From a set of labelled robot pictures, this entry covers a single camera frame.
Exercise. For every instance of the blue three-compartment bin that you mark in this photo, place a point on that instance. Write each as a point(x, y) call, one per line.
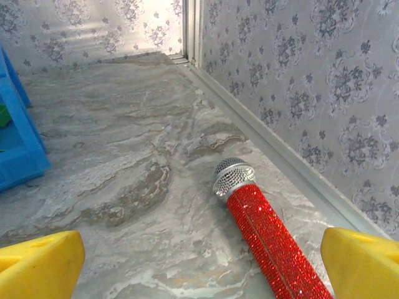
point(22, 149)

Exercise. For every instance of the aluminium side frame rail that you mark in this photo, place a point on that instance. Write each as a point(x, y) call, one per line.
point(280, 151)

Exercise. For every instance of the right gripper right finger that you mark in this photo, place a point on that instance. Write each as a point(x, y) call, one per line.
point(364, 268)

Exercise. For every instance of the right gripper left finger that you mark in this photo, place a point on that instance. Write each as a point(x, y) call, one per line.
point(37, 268)

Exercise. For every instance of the red glitter microphone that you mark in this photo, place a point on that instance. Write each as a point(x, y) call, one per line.
point(268, 230)

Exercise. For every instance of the narrow green lego brick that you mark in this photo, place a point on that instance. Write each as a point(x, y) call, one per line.
point(3, 116)

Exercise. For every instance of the aluminium corner post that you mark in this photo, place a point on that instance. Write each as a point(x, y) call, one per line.
point(190, 28)

